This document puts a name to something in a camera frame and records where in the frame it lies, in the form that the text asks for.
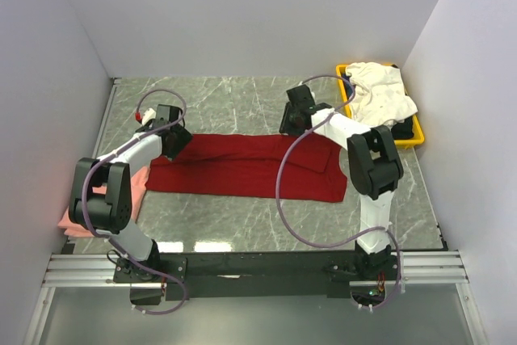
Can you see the black garment in bin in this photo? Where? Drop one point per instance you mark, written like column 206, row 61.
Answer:
column 403, row 131

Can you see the white t shirt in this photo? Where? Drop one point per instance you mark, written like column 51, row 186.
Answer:
column 380, row 94

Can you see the folded pink t shirt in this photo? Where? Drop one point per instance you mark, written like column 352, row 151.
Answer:
column 138, row 182

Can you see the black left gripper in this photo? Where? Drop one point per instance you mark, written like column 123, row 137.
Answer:
column 184, row 136

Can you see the blue garment in bin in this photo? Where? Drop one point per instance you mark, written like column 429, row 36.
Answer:
column 349, row 88

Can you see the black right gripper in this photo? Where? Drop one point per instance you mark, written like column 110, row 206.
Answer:
column 285, row 128

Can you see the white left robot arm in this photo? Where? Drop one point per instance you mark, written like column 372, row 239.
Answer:
column 101, row 194

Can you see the red t shirt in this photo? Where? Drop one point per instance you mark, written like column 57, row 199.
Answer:
column 247, row 165

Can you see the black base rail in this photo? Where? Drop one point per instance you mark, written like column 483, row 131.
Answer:
column 327, row 273

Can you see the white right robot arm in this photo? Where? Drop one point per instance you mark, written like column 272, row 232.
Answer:
column 375, row 167

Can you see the yellow plastic bin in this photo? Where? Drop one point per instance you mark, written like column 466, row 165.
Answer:
column 419, row 137

